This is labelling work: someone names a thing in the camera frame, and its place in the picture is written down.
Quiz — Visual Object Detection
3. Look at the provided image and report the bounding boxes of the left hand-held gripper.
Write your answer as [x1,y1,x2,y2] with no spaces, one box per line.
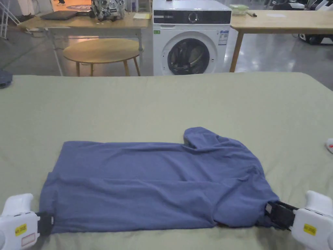
[0,193,55,250]

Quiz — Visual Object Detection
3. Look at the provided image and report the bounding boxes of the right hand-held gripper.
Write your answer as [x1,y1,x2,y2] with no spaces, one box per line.
[265,190,333,250]

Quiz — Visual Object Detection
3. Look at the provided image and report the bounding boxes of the blue shirt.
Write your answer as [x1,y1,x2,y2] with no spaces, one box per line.
[39,126,281,234]

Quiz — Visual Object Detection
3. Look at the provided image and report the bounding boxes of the dark blue cloth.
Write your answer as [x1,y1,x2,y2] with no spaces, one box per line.
[0,70,14,89]

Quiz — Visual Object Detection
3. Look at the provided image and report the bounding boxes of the bed with pale green sheet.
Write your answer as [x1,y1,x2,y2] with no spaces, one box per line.
[0,72,333,250]

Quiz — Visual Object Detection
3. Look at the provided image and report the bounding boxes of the round wooden table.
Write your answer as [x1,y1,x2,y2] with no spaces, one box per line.
[62,38,141,77]

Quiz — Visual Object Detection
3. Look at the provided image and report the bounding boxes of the long wooden table with container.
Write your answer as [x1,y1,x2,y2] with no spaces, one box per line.
[229,4,333,73]

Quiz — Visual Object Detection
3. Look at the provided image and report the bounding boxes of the white washing machine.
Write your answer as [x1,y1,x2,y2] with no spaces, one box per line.
[152,0,233,76]

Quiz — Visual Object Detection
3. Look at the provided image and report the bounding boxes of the long wooden table with bag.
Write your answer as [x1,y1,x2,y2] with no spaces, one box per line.
[16,0,153,76]

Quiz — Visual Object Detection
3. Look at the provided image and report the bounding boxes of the white metal stairs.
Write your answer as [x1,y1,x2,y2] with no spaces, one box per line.
[0,0,20,40]

